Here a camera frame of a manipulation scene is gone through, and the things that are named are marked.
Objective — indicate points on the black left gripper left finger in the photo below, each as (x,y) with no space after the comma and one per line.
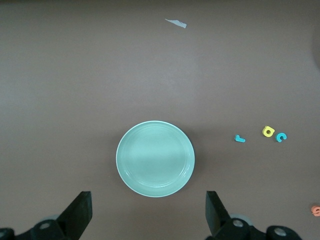
(75,217)

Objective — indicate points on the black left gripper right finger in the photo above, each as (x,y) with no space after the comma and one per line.
(217,220)

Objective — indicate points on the teal foam letter r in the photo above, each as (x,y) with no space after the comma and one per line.
(240,140)

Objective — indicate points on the yellow foam letter a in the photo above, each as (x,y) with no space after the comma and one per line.
(264,132)

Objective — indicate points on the teal foam letter c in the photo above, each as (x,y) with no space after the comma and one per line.
(277,137)

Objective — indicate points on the green plate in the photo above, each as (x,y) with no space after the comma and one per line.
(155,160)

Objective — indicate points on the orange foam letter e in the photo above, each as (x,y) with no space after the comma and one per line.
(313,210)

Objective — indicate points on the white paper scrap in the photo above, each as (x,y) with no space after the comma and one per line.
(177,23)

